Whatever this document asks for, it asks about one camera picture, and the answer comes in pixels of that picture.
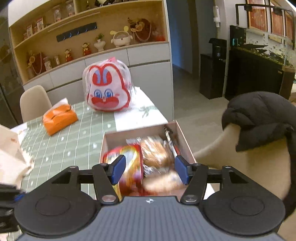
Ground round cake clear packet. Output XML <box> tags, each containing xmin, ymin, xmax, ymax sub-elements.
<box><xmin>139</xmin><ymin>136</ymin><xmax>184</xmax><ymax>194</ymax></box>

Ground black fish tank stand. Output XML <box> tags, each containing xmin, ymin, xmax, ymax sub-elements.
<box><xmin>199</xmin><ymin>26</ymin><xmax>295</xmax><ymax>100</ymax></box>

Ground black jacket on chair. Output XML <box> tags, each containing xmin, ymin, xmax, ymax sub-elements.
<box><xmin>222</xmin><ymin>91</ymin><xmax>295</xmax><ymax>155</ymax></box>

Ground beige armchair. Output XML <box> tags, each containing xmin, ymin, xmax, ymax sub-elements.
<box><xmin>194</xmin><ymin>124</ymin><xmax>295</xmax><ymax>200</ymax></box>

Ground beige chair left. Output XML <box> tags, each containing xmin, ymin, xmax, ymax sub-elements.
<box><xmin>20</xmin><ymin>85</ymin><xmax>52</xmax><ymax>123</ymax></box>

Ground orange tissue box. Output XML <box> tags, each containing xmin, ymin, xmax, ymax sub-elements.
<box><xmin>43</xmin><ymin>98</ymin><xmax>78</xmax><ymax>136</ymax></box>

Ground white cabinet with shelves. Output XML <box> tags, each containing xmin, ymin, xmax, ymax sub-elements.
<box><xmin>8</xmin><ymin>1</ymin><xmax>174</xmax><ymax>120</ymax></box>

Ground black snack stick packet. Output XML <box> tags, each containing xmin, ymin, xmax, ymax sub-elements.
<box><xmin>164</xmin><ymin>125</ymin><xmax>181</xmax><ymax>157</ymax></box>

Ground pink open gift box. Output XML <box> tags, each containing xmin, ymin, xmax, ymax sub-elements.
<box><xmin>99</xmin><ymin>120</ymin><xmax>197</xmax><ymax>197</ymax></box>

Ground green checkered tablecloth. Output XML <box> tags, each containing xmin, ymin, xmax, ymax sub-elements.
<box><xmin>10</xmin><ymin>86</ymin><xmax>168</xmax><ymax>200</ymax></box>

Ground dark red snack packet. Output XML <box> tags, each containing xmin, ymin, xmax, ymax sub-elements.
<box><xmin>101</xmin><ymin>144</ymin><xmax>144</xmax><ymax>200</ymax></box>

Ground red rabbit plush bag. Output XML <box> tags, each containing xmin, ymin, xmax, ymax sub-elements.
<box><xmin>82</xmin><ymin>57</ymin><xmax>133</xmax><ymax>112</ymax></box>

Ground cream cartoon tote bag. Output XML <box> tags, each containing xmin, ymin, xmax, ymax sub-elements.
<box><xmin>0</xmin><ymin>126</ymin><xmax>35</xmax><ymax>189</ymax></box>

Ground white rabbit planter figurine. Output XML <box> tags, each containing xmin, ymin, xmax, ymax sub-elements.
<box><xmin>110</xmin><ymin>26</ymin><xmax>133</xmax><ymax>48</ymax></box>

